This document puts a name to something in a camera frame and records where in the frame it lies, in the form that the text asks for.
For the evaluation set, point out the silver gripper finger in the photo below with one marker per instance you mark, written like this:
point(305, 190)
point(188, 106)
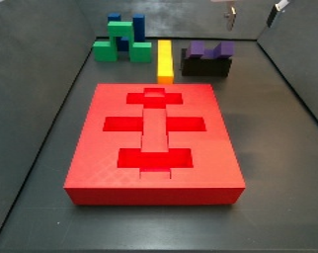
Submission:
point(276, 10)
point(230, 15)

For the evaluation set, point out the purple U-shaped block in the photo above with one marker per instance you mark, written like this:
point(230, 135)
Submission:
point(222, 51)

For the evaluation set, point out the black fixture stand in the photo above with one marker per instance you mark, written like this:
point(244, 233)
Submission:
point(205, 67)

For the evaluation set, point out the red puzzle board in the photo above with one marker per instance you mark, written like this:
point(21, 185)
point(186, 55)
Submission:
point(154, 149)

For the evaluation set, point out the yellow long bar block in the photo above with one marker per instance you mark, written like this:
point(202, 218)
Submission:
point(166, 66)

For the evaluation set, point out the blue U-shaped block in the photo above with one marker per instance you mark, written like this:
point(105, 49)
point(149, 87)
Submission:
point(137, 28)

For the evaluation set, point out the green S-shaped block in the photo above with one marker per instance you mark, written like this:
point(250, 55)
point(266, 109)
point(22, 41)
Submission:
point(106, 51)

